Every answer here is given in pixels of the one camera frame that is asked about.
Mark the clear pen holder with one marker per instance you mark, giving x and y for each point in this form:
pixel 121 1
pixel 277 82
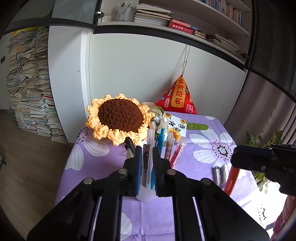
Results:
pixel 124 12

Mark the green leafy plant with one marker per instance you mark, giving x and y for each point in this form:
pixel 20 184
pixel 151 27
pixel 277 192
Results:
pixel 254 139

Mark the black pen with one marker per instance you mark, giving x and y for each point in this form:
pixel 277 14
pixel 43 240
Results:
pixel 129 143

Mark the red book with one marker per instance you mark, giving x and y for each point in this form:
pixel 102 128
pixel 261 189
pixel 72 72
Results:
pixel 181 22
pixel 179 26

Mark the green crochet stem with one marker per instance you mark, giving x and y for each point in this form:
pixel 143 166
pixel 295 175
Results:
pixel 196 126

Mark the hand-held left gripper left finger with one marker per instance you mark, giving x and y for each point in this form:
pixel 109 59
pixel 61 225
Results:
pixel 139 171

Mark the stack of notebooks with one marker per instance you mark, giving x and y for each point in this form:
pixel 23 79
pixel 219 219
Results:
pixel 151 15

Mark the glass cabinet door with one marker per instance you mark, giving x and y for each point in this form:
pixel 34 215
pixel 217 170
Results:
pixel 270 46
pixel 69 11

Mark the white ribbon bow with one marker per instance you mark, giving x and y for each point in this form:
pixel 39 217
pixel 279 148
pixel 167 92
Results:
pixel 159 120

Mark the white eraser with sleeve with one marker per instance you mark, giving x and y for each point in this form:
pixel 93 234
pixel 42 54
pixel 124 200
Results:
pixel 217 176

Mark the orange plaid pen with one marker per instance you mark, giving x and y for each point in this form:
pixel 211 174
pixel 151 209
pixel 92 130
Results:
pixel 169 146

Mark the white sunflower print card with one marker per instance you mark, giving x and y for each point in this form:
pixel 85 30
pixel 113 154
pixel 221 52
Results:
pixel 177 125

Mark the blue pen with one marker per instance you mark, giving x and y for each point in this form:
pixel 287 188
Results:
pixel 161 136

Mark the red gel pen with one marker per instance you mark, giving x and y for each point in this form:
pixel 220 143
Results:
pixel 179 149

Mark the white bookshelf cabinet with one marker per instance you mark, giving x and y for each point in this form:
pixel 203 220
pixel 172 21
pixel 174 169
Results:
pixel 127 64

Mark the clear frosted pen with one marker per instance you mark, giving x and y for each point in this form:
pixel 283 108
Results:
pixel 150 136

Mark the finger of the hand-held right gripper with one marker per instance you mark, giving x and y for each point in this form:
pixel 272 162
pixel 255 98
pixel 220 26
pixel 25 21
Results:
pixel 249 157

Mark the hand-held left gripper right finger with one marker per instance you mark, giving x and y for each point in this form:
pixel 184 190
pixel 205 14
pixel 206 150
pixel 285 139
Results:
pixel 156 171

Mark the stack of thin booklets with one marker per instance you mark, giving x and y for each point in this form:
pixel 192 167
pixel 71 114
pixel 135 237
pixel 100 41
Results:
pixel 223 44

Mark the tall stack of papers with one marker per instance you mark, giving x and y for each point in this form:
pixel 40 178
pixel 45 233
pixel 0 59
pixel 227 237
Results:
pixel 30 88

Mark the grey curtain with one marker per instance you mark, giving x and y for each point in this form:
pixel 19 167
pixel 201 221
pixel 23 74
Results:
pixel 259 111

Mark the white correction tape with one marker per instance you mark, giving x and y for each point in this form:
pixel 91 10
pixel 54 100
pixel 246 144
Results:
pixel 223 173

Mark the grey black utility knife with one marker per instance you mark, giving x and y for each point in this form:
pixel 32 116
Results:
pixel 146 166

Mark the crochet sunflower head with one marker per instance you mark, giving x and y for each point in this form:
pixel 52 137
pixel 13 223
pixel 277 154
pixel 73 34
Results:
pixel 120 113

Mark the translucent plastic cup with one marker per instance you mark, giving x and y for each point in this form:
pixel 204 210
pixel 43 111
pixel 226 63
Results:
pixel 145 195

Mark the row of upright books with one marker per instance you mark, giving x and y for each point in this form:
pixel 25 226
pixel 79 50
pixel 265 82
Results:
pixel 229 9

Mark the purple floral tablecloth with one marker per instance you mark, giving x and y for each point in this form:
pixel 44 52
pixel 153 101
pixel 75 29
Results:
pixel 203 143

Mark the person's pink clothing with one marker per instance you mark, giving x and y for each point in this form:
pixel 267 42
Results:
pixel 286 220

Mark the red pyramid pouch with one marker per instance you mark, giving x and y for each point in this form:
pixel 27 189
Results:
pixel 178 97

